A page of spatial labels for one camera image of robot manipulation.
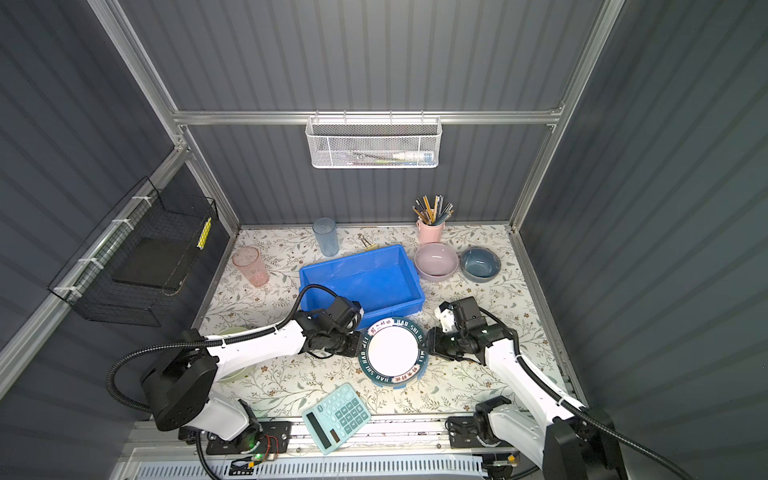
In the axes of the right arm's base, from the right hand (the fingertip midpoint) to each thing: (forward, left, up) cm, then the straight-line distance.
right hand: (427, 348), depth 81 cm
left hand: (+1, +17, -3) cm, 18 cm away
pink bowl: (+36, -6, -6) cm, 37 cm away
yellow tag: (+25, +62, +21) cm, 70 cm away
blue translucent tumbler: (+44, +34, +3) cm, 56 cm away
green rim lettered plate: (+1, +9, -3) cm, 10 cm away
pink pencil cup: (+45, -5, -2) cm, 46 cm away
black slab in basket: (+17, +74, +18) cm, 78 cm away
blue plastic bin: (+26, +13, -6) cm, 30 cm away
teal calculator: (-16, +24, -5) cm, 29 cm away
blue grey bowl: (+33, -21, -5) cm, 39 cm away
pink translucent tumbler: (+37, +65, -6) cm, 75 cm away
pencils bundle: (+50, -6, +3) cm, 51 cm away
